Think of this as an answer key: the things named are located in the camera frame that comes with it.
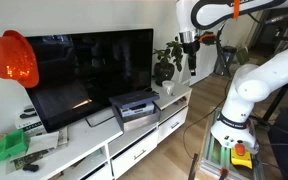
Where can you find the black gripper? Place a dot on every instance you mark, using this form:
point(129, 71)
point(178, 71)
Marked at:
point(191, 50)

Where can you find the yellow emergency stop box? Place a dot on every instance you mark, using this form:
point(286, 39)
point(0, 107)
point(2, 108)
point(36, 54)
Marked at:
point(240, 155)

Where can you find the green cloth bag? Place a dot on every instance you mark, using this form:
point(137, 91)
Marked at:
point(242, 55)

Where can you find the black tripod stand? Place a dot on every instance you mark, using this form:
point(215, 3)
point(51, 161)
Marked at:
point(277, 101)

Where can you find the grey trash bin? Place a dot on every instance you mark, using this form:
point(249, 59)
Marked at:
point(227, 60)

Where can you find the black case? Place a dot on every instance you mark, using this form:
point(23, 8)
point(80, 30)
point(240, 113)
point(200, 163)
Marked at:
point(287, 143)

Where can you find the white paper envelope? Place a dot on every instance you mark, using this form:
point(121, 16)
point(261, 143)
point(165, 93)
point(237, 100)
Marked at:
point(42, 141)

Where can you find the green leafy plant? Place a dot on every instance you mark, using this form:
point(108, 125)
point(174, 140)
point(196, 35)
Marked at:
point(170, 53)

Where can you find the small black remote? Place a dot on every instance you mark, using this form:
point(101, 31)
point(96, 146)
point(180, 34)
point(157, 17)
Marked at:
point(30, 167)

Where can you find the printed newspaper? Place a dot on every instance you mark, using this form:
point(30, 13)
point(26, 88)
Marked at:
point(24, 160)

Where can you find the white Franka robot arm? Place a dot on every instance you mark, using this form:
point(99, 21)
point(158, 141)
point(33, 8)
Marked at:
point(257, 83)

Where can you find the black round object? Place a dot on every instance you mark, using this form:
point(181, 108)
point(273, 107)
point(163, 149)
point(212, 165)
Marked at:
point(147, 89)

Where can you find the white television stand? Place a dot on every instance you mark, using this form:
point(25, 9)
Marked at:
point(84, 136)

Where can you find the dark blue open box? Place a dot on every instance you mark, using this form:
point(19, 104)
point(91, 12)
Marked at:
point(135, 110)

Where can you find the small black keys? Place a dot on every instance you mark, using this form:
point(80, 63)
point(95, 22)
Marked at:
point(172, 94)

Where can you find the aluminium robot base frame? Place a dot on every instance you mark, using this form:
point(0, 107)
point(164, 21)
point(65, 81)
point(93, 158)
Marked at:
point(214, 156)

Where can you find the white box with black print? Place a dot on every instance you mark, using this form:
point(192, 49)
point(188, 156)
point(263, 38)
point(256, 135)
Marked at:
point(30, 121)

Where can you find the green plastic bin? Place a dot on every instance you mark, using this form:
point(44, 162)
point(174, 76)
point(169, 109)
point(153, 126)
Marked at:
point(9, 145)

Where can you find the black flat screen television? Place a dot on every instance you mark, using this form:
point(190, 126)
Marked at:
point(84, 73)

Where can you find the wrist camera with orange mount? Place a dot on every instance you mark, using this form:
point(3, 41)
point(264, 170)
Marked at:
point(208, 38)

